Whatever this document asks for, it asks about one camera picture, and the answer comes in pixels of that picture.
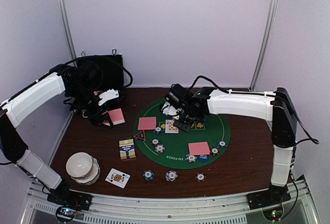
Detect green chips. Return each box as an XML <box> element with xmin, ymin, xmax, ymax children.
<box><xmin>154</xmin><ymin>127</ymin><xmax>162</xmax><ymax>134</ymax></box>
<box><xmin>218</xmin><ymin>141</ymin><xmax>227</xmax><ymax>148</ymax></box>

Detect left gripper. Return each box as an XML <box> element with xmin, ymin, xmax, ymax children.
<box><xmin>68</xmin><ymin>82</ymin><xmax>113</xmax><ymax>128</ymax></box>

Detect blue small blind button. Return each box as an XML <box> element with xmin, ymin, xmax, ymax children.
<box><xmin>197</xmin><ymin>155</ymin><xmax>209</xmax><ymax>162</ymax></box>

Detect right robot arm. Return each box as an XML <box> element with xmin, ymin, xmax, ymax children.
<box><xmin>165</xmin><ymin>84</ymin><xmax>298</xmax><ymax>204</ymax></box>

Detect blue white poker chip stack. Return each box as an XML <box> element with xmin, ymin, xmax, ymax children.
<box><xmin>165</xmin><ymin>170</ymin><xmax>178</xmax><ymax>182</ymax></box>

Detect white scalloped plate stack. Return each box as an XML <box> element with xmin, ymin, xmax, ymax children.
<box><xmin>71</xmin><ymin>157</ymin><xmax>101</xmax><ymax>185</ymax></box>

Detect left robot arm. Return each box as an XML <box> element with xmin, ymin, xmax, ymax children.
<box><xmin>1</xmin><ymin>61</ymin><xmax>119</xmax><ymax>205</ymax></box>

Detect face-up jack card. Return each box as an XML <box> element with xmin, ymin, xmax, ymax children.
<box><xmin>105</xmin><ymin>168</ymin><xmax>130</xmax><ymax>188</ymax></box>

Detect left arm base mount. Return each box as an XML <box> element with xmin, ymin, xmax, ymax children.
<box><xmin>47</xmin><ymin>191</ymin><xmax>93</xmax><ymax>211</ymax></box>

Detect triangular all-in button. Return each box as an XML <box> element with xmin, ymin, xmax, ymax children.
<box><xmin>133</xmin><ymin>130</ymin><xmax>146</xmax><ymax>142</ymax></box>

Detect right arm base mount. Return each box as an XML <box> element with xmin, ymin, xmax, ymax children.
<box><xmin>246</xmin><ymin>189</ymin><xmax>291</xmax><ymax>210</ymax></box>

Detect red cards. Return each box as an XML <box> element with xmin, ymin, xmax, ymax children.
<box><xmin>188</xmin><ymin>142</ymin><xmax>210</xmax><ymax>156</ymax></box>

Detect blue gold card box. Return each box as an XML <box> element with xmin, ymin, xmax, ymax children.
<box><xmin>119</xmin><ymin>139</ymin><xmax>136</xmax><ymax>160</ymax></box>

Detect black poker case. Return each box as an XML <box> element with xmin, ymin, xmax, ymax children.
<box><xmin>77</xmin><ymin>55</ymin><xmax>124</xmax><ymax>91</ymax></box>

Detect orange chips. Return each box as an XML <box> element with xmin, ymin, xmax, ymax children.
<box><xmin>151</xmin><ymin>139</ymin><xmax>160</xmax><ymax>146</ymax></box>
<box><xmin>210</xmin><ymin>147</ymin><xmax>220</xmax><ymax>157</ymax></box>

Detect white ceramic bowl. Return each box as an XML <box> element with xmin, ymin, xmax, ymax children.
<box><xmin>65</xmin><ymin>152</ymin><xmax>93</xmax><ymax>178</ymax></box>

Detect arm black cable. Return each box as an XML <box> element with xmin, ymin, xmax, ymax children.
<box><xmin>293</xmin><ymin>115</ymin><xmax>320</xmax><ymax>145</ymax></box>
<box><xmin>121</xmin><ymin>64</ymin><xmax>134</xmax><ymax>88</ymax></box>

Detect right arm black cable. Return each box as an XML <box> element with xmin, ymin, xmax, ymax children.
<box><xmin>293</xmin><ymin>115</ymin><xmax>320</xmax><ymax>145</ymax></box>

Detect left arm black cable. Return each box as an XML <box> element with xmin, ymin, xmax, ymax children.
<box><xmin>121</xmin><ymin>64</ymin><xmax>134</xmax><ymax>88</ymax></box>

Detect face-up red community card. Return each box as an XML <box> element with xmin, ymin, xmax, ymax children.
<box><xmin>165</xmin><ymin>119</ymin><xmax>179</xmax><ymax>134</ymax></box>

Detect round green poker mat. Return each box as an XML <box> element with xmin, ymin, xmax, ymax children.
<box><xmin>135</xmin><ymin>115</ymin><xmax>231</xmax><ymax>169</ymax></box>

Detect red card being dealt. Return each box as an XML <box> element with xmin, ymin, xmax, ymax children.
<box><xmin>137</xmin><ymin>117</ymin><xmax>157</xmax><ymax>131</ymax></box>

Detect blue white chips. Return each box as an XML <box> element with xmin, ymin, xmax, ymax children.
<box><xmin>155</xmin><ymin>144</ymin><xmax>166</xmax><ymax>153</ymax></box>
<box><xmin>186</xmin><ymin>154</ymin><xmax>196</xmax><ymax>163</ymax></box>

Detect green poker chip stack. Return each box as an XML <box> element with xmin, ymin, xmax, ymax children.
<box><xmin>143</xmin><ymin>170</ymin><xmax>155</xmax><ymax>181</ymax></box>

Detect red backed card deck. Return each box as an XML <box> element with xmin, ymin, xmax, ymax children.
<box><xmin>107</xmin><ymin>108</ymin><xmax>125</xmax><ymax>125</ymax></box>

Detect orange black poker chip stack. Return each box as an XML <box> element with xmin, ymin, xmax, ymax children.
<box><xmin>195</xmin><ymin>173</ymin><xmax>206</xmax><ymax>182</ymax></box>

